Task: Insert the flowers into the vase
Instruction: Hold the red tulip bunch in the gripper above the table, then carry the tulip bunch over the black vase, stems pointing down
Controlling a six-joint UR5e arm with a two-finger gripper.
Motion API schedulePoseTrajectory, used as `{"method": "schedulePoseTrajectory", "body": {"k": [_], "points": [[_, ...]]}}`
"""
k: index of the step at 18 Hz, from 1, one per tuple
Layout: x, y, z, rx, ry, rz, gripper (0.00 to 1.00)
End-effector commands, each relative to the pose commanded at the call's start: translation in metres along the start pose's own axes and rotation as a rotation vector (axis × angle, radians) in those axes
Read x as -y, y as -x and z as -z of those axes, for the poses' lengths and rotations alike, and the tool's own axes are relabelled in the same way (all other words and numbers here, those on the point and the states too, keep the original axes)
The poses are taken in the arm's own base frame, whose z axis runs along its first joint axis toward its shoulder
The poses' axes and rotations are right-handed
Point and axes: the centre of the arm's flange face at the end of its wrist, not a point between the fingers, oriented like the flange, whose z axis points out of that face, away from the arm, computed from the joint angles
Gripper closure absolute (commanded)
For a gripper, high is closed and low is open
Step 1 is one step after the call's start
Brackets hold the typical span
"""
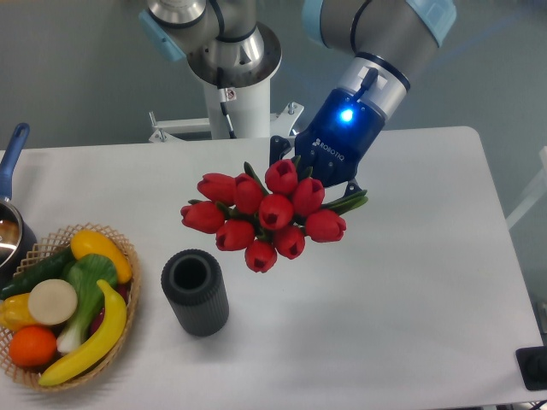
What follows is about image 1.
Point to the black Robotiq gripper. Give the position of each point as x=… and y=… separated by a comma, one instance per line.
x=334, y=142

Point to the red tulip bouquet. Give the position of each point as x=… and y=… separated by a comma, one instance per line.
x=270, y=217

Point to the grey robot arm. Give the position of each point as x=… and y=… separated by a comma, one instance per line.
x=235, y=56

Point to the dark grey ribbed vase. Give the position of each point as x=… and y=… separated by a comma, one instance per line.
x=192, y=282

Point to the red fruit under banana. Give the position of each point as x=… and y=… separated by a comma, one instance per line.
x=121, y=289

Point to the green bok choy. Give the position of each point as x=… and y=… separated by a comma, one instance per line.
x=83, y=275

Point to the yellow banana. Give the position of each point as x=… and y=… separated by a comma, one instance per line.
x=96, y=347

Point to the woven wicker basket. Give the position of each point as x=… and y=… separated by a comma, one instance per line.
x=53, y=243

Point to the green cucumber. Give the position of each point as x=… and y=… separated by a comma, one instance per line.
x=50, y=267

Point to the black device at table edge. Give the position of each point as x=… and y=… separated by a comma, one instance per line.
x=532, y=364

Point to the beige round radish slice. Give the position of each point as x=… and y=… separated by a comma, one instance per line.
x=52, y=302

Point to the yellow bell pepper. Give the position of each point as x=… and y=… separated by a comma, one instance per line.
x=15, y=313

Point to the orange fruit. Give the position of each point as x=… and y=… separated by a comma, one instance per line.
x=32, y=346

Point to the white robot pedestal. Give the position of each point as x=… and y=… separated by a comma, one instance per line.
x=233, y=112

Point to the blue handled saucepan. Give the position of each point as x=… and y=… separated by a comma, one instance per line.
x=17, y=238

